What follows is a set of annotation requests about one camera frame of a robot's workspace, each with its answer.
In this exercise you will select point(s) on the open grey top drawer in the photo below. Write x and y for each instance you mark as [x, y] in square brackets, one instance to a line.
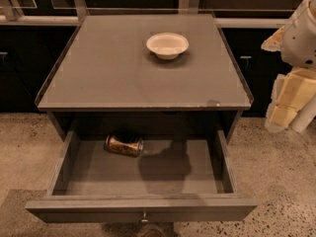
[173, 180]

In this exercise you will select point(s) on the metal drawer knob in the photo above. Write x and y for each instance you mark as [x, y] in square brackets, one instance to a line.
[144, 218]

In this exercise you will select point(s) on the white cylindrical post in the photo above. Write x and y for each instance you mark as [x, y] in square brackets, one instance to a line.
[305, 116]

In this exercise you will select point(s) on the white bowl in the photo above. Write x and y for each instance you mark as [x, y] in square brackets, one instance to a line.
[167, 46]

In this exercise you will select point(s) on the grey cabinet with counter top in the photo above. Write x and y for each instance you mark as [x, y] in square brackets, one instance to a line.
[108, 67]

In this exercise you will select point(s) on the orange soda can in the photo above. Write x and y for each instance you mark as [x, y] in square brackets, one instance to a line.
[125, 144]

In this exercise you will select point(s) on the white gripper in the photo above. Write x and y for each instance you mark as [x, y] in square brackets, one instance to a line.
[300, 41]

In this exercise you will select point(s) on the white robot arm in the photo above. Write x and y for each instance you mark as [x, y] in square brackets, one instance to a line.
[294, 92]

